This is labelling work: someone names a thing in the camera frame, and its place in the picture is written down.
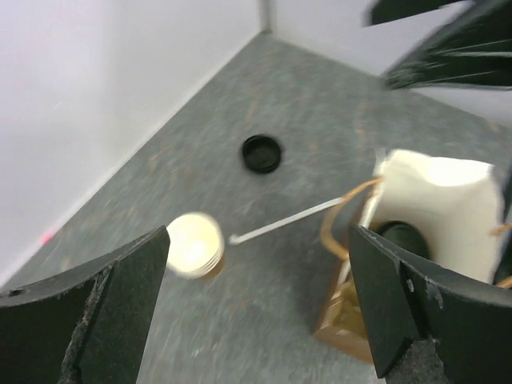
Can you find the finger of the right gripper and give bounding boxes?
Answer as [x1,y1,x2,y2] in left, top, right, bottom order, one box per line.
[383,1,511,90]
[366,0,455,26]

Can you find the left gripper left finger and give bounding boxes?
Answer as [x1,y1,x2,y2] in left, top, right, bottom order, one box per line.
[1,226,170,384]

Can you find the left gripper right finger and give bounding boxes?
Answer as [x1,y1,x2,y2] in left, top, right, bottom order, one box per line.
[349,225,511,383]

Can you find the brown paper bag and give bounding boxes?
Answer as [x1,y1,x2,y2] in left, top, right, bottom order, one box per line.
[311,147,512,365]

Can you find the black plastic cup lid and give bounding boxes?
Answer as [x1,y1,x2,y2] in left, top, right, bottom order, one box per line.
[375,221,431,260]

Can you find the stack of paper cups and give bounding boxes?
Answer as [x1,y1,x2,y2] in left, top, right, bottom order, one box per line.
[166,212,225,279]

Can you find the white stir stick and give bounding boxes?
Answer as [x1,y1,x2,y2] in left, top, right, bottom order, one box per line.
[228,198,345,245]

